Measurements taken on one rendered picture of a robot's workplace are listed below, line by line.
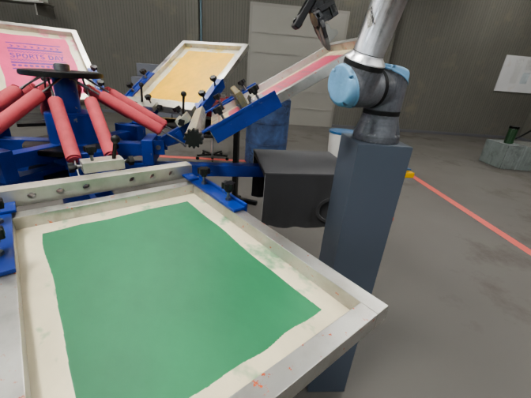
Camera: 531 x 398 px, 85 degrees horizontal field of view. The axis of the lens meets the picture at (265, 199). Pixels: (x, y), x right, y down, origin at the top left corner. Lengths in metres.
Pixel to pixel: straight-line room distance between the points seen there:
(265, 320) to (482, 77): 10.55
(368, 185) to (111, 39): 8.65
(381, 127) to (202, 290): 0.72
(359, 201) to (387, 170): 0.13
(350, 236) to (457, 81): 9.54
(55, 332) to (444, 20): 10.03
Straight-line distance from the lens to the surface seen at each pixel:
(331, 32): 1.29
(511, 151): 7.15
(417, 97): 9.92
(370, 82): 0.92
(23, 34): 2.87
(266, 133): 4.43
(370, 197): 1.05
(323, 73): 1.27
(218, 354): 0.55
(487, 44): 10.82
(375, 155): 1.00
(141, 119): 1.46
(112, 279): 0.72
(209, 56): 2.52
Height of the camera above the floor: 1.39
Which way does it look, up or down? 24 degrees down
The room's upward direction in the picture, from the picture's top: 5 degrees clockwise
